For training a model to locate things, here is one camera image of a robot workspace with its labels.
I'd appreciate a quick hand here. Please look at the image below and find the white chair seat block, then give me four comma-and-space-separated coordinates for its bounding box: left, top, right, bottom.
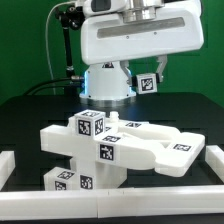
68, 116, 127, 189

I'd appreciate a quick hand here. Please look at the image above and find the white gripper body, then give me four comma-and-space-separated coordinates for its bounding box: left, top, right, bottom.
81, 0, 204, 65

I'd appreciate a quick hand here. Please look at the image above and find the white left wall bar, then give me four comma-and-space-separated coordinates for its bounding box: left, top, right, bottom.
0, 151, 15, 191

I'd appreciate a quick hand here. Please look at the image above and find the white tagged cube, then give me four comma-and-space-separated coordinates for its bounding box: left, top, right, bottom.
136, 73, 157, 94
74, 110, 106, 138

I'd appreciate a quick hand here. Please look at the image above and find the white wall bar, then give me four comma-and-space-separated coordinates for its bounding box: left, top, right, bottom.
0, 151, 15, 191
0, 185, 224, 220
205, 145, 224, 183

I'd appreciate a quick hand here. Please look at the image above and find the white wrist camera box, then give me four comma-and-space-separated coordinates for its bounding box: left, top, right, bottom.
83, 0, 128, 17

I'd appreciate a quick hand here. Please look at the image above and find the white right wall bar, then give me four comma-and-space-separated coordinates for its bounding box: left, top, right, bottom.
205, 145, 224, 183

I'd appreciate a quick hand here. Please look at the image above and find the white cable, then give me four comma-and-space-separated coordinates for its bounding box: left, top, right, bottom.
44, 1, 77, 96

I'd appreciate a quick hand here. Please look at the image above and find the black cable bundle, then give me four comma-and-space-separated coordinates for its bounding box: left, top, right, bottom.
22, 75, 85, 97

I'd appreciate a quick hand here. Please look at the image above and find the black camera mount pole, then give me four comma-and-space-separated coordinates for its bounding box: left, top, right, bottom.
55, 6, 84, 97

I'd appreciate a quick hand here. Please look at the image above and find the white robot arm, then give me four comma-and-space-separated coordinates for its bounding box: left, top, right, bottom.
80, 0, 204, 105

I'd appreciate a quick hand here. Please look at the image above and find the white chair back frame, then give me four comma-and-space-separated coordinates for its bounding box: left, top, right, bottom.
40, 118, 205, 177

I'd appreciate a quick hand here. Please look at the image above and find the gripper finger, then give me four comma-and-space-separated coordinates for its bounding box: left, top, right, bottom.
120, 61, 137, 87
156, 55, 168, 83

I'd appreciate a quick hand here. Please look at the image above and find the white front wall bar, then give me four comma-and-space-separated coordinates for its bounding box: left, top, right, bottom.
0, 185, 224, 220

